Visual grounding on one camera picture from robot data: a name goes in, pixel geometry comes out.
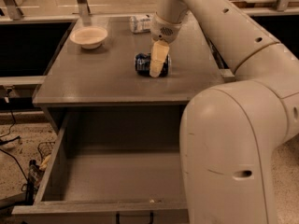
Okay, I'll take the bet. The blue pepsi can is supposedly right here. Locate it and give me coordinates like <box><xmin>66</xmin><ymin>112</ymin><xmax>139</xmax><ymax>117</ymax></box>
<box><xmin>135</xmin><ymin>53</ymin><xmax>171</xmax><ymax>77</ymax></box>

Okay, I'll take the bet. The black floor cable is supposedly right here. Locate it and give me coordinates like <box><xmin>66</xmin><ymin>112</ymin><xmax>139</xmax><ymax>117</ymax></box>
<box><xmin>0</xmin><ymin>89</ymin><xmax>30</xmax><ymax>185</ymax></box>

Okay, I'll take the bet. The grey cabinet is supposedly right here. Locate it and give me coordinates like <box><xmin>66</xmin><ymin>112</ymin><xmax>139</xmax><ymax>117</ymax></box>
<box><xmin>33</xmin><ymin>14</ymin><xmax>224</xmax><ymax>129</ymax></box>

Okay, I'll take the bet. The open grey top drawer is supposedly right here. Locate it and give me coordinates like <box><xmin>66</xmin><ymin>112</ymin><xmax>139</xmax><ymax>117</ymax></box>
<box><xmin>13</xmin><ymin>110</ymin><xmax>189</xmax><ymax>224</ymax></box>

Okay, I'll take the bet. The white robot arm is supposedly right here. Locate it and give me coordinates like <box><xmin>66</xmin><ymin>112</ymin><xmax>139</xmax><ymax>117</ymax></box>
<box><xmin>149</xmin><ymin>0</ymin><xmax>299</xmax><ymax>224</ymax></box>

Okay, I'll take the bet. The black drawer handle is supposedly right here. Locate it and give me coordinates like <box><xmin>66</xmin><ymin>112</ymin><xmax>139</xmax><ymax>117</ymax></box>
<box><xmin>115</xmin><ymin>212</ymin><xmax>154</xmax><ymax>224</ymax></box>

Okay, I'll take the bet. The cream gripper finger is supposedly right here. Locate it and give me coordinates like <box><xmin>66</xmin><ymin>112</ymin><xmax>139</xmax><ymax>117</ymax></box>
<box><xmin>149</xmin><ymin>40</ymin><xmax>169</xmax><ymax>77</ymax></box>

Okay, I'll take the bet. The white bowl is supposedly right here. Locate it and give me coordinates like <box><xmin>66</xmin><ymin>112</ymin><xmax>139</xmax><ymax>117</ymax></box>
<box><xmin>70</xmin><ymin>26</ymin><xmax>107</xmax><ymax>49</ymax></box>

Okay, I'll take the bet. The clear plastic water bottle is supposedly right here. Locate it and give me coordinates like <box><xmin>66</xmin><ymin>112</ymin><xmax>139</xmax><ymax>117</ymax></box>
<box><xmin>129</xmin><ymin>14</ymin><xmax>152</xmax><ymax>34</ymax></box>

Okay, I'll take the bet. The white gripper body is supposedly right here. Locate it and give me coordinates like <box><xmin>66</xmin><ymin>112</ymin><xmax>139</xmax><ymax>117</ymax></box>
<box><xmin>150</xmin><ymin>13</ymin><xmax>182</xmax><ymax>44</ymax></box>

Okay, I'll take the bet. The metal railing frame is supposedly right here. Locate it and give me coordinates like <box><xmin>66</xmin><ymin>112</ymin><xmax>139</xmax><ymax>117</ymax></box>
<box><xmin>0</xmin><ymin>0</ymin><xmax>299</xmax><ymax>23</ymax></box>

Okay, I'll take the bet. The black wire basket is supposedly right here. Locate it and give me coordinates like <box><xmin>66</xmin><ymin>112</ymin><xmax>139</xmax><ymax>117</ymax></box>
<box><xmin>37</xmin><ymin>142</ymin><xmax>55</xmax><ymax>161</ymax></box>

